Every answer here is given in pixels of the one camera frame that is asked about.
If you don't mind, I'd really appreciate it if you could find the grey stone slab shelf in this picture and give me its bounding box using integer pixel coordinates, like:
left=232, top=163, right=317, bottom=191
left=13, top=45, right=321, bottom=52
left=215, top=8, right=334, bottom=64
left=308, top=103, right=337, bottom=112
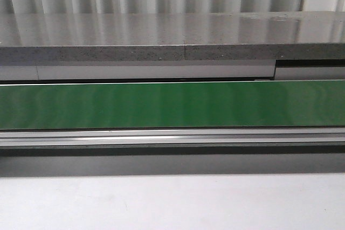
left=1, top=11, right=344, bottom=62

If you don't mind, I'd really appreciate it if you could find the green conveyor belt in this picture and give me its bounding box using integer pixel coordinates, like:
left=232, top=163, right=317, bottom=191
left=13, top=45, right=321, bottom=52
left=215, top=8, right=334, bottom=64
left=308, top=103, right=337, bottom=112
left=1, top=80, right=344, bottom=130

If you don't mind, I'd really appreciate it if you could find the silver rear conveyor rail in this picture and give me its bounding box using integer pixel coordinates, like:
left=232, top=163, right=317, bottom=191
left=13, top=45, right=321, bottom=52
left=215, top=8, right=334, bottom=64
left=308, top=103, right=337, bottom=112
left=1, top=59, right=344, bottom=81

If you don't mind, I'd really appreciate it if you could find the aluminium conveyor front rail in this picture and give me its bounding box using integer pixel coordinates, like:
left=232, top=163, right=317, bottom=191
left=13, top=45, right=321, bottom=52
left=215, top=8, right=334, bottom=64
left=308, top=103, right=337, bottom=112
left=1, top=127, right=344, bottom=149

